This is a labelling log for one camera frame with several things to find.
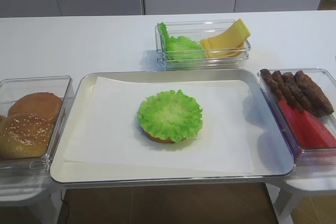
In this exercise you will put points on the green lettuce leaf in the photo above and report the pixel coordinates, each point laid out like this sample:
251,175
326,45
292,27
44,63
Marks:
171,114
179,48

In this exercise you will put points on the green lettuce leaf in container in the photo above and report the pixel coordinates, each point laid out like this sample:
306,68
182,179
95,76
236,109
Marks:
179,48

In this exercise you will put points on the clear lettuce cheese container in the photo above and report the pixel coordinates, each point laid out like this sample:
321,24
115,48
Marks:
196,31

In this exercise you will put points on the flat yellow cheese slices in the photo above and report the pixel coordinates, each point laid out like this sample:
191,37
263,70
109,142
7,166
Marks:
213,52

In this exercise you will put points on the upright yellow cheese slice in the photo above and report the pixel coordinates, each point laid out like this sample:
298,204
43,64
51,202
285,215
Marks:
234,36

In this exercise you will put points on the bottom bun half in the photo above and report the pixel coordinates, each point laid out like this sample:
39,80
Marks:
159,140

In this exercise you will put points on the white parchment paper sheet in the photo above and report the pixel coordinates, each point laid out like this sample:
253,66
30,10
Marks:
108,130

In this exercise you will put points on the brown patty leftmost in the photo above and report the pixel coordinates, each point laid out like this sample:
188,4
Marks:
271,84

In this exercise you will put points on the brown patty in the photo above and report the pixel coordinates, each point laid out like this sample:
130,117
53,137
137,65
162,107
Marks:
271,84
298,94
315,95
291,101

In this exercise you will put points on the plain orange bun back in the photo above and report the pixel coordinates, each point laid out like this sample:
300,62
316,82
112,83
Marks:
44,104

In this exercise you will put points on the silver metal tray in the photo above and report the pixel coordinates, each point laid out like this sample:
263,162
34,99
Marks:
270,155

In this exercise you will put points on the red tomato slice left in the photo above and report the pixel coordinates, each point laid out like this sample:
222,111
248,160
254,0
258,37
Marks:
293,117

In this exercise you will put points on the red tomato slice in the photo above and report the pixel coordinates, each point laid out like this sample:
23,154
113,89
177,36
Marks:
310,129
319,135
293,117

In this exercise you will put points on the clear bun container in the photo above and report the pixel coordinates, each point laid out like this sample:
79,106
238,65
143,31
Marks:
14,89

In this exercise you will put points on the clear patty tomato container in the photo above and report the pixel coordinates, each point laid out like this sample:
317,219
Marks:
306,157

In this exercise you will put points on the red tomato slice middle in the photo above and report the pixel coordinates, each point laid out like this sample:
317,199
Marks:
310,129

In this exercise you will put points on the sesame bun front right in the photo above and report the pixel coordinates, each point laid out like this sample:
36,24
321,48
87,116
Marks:
25,135

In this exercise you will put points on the brown patty rightmost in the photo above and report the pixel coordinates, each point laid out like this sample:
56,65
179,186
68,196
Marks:
315,95

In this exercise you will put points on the red tomato slice right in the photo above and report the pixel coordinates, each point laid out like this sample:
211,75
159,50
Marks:
319,135

